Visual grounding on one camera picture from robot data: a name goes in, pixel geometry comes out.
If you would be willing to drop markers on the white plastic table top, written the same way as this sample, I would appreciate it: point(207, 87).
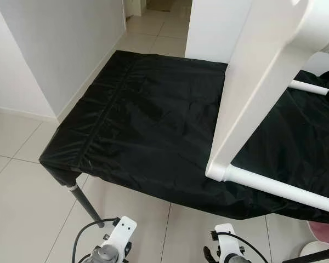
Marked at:
point(263, 71)

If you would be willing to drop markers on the black metal table leg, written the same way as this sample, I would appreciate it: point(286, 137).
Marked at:
point(88, 205)
point(318, 255)

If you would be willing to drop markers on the pink stool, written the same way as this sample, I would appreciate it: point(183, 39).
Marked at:
point(324, 233)

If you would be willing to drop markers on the black table cloth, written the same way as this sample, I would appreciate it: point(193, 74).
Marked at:
point(153, 126)

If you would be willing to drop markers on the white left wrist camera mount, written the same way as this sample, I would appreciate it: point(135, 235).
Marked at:
point(120, 233)

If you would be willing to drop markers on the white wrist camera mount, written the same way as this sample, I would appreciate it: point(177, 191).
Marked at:
point(120, 233)
point(226, 238)

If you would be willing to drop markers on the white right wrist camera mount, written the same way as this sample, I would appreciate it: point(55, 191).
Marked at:
point(226, 238)

